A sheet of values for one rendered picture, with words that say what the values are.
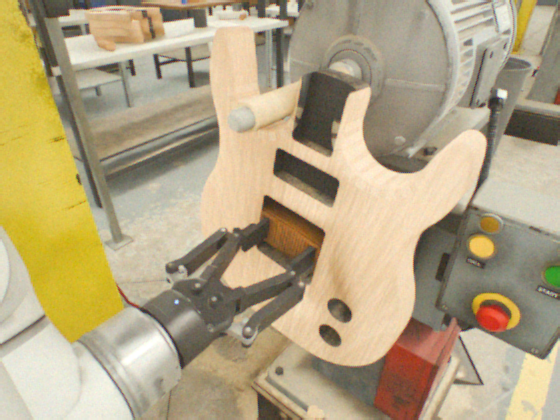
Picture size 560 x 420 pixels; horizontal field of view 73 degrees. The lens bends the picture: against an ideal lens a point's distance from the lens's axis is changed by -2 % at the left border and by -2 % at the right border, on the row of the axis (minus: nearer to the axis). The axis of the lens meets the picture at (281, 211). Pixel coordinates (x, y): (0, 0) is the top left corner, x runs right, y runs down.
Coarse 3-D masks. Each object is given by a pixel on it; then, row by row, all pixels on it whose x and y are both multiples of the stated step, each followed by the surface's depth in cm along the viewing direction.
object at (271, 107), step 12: (264, 96) 40; (276, 96) 40; (288, 96) 41; (252, 108) 38; (264, 108) 39; (276, 108) 40; (288, 108) 41; (264, 120) 39; (276, 120) 41; (252, 132) 39
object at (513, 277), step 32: (480, 192) 52; (512, 192) 52; (512, 224) 47; (544, 224) 46; (512, 256) 48; (544, 256) 46; (448, 288) 57; (480, 288) 53; (512, 288) 50; (544, 288) 48; (512, 320) 52; (544, 320) 49; (544, 352) 52
